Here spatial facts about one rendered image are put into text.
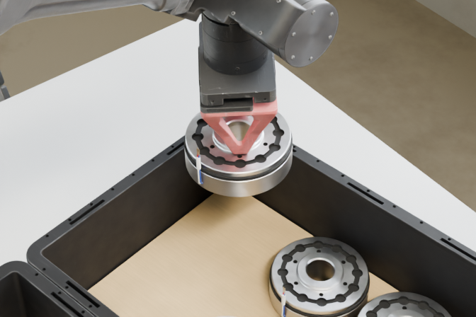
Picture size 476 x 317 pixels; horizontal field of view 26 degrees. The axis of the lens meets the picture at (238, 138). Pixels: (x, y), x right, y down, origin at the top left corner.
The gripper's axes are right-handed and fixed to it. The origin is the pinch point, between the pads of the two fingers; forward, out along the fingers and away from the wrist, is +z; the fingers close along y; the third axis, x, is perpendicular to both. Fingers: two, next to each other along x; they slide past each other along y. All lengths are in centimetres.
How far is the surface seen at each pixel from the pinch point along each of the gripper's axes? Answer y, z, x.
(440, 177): 92, 108, -48
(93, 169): 28.1, 33.7, 19.6
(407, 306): -9.2, 17.1, -16.1
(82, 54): 142, 108, 39
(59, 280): -9.8, 9.3, 17.6
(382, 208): -1.8, 10.5, -14.2
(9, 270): -8.4, 9.2, 22.4
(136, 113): 39, 34, 14
